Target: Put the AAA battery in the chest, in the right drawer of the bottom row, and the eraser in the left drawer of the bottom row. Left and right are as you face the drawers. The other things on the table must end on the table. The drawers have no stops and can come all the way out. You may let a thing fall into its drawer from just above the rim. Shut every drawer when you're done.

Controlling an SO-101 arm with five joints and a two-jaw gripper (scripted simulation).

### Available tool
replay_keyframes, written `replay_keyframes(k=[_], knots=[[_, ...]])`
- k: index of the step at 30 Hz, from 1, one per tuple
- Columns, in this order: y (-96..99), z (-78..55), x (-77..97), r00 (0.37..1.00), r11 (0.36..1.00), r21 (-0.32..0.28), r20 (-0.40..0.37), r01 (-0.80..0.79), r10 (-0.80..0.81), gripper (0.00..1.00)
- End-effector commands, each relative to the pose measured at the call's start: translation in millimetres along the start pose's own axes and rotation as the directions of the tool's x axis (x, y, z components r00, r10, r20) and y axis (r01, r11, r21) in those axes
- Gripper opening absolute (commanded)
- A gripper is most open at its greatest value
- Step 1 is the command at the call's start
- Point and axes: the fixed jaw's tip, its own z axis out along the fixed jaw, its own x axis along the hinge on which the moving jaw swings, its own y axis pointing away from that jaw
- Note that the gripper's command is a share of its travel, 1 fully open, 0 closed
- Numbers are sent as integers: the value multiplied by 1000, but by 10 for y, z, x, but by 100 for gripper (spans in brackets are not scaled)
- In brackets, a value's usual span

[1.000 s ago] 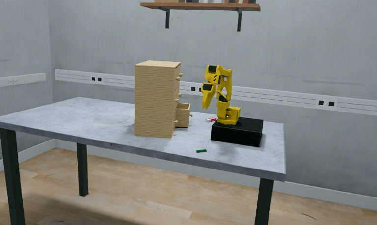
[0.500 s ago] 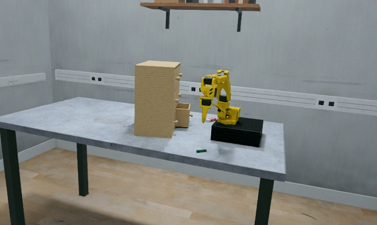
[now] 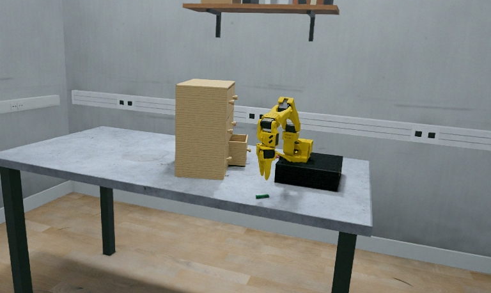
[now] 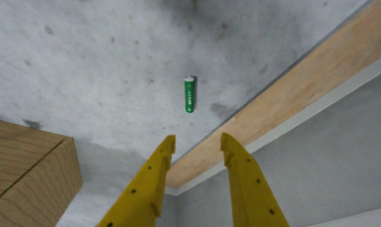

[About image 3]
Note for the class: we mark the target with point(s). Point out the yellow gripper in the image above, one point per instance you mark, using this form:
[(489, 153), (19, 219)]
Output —
[(265, 157)]

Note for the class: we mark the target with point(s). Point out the tan wooden chest of drawers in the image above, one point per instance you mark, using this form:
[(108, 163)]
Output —
[(200, 128)]

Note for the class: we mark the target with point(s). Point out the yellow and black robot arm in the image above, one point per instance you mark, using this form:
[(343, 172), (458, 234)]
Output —
[(297, 150)]

